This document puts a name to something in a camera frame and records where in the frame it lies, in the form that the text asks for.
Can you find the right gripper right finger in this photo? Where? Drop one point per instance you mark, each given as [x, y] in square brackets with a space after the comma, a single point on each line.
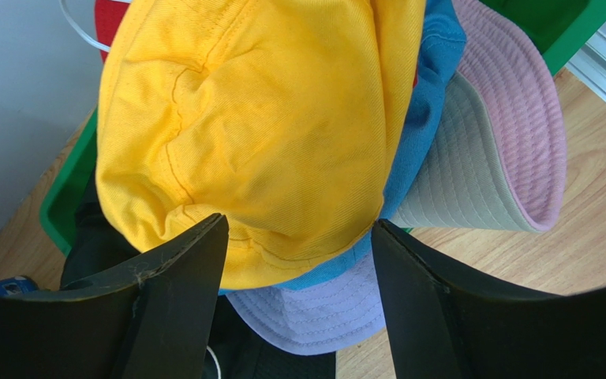
[446, 319]

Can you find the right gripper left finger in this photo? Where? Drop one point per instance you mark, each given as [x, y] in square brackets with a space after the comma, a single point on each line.
[148, 317]

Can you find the yellow bucket hat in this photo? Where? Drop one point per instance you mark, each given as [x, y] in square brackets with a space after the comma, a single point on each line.
[164, 112]

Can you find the black hat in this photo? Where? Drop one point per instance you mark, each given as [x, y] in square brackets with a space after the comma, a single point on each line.
[234, 351]

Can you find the lavender hat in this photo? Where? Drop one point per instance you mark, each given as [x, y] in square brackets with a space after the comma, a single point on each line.
[319, 319]

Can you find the pink beige hat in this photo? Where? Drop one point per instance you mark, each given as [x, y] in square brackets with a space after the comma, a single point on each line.
[499, 157]

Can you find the blue hat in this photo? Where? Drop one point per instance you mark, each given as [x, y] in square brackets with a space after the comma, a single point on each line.
[429, 105]

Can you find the red hat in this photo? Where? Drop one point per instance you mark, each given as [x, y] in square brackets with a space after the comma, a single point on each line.
[108, 16]

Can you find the green plastic bin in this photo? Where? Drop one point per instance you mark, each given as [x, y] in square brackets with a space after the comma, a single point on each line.
[559, 29]

